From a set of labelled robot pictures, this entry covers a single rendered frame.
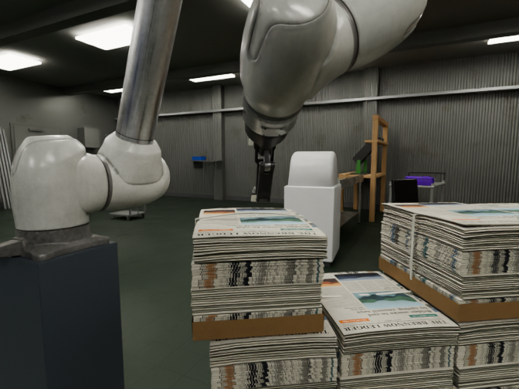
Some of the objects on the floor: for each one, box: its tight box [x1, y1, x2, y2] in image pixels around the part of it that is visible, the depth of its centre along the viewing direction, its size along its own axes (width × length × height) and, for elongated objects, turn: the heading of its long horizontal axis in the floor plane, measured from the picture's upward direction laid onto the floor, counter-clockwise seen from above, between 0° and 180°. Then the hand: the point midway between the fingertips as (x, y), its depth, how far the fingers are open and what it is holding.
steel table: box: [338, 174, 364, 227], centre depth 537 cm, size 69×182×94 cm
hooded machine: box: [284, 151, 341, 266], centre depth 390 cm, size 67×61×131 cm
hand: (256, 169), depth 70 cm, fingers open, 13 cm apart
